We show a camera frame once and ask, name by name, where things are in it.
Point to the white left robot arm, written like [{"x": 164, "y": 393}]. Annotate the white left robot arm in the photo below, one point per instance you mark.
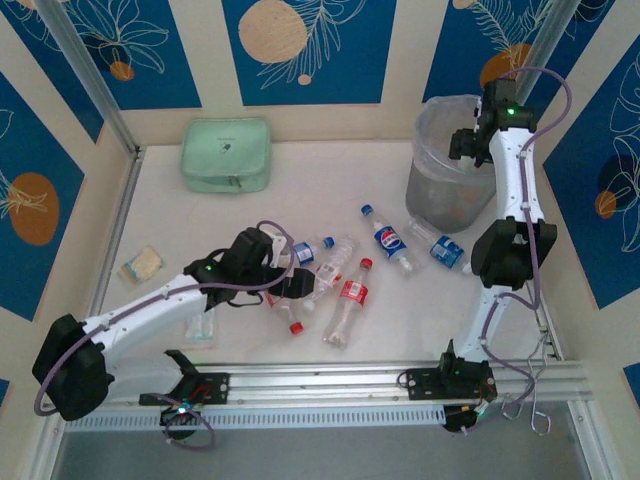
[{"x": 145, "y": 310}]

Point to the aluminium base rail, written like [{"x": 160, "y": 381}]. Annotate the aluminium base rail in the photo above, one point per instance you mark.
[{"x": 325, "y": 377}]

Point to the aluminium frame post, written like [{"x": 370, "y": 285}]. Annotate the aluminium frame post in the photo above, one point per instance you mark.
[
  {"x": 95, "y": 80},
  {"x": 545, "y": 45}
]

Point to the clear wipes packet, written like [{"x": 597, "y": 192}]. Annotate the clear wipes packet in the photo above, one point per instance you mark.
[{"x": 202, "y": 330}]

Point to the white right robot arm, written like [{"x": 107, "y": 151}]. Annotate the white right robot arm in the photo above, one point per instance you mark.
[{"x": 515, "y": 175}]

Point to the aluminium side rail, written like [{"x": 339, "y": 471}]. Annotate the aluminium side rail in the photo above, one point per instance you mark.
[{"x": 117, "y": 235}]

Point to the ribbed bottle white red label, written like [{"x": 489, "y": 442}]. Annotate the ribbed bottle white red label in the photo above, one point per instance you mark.
[{"x": 336, "y": 262}]

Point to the blue label bottle without cap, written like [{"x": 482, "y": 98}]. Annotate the blue label bottle without cap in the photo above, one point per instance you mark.
[{"x": 442, "y": 250}]

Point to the Pepsi bottle with blue cap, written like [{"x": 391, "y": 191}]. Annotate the Pepsi bottle with blue cap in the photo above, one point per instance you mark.
[{"x": 390, "y": 240}]

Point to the crushed bottle with red cap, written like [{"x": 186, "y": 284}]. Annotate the crushed bottle with red cap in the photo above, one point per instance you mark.
[{"x": 290, "y": 315}]

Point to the grey translucent plastic bin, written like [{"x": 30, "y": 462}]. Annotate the grey translucent plastic bin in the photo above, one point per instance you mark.
[{"x": 440, "y": 195}]

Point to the mint green zipper pouch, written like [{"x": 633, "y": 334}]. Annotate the mint green zipper pouch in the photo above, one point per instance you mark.
[{"x": 225, "y": 152}]

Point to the Coca-Cola bottle with red cap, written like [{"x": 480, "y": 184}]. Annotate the Coca-Cola bottle with red cap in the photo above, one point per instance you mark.
[{"x": 350, "y": 300}]

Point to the small beige snack packet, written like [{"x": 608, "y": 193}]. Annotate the small beige snack packet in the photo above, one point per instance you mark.
[{"x": 142, "y": 264}]

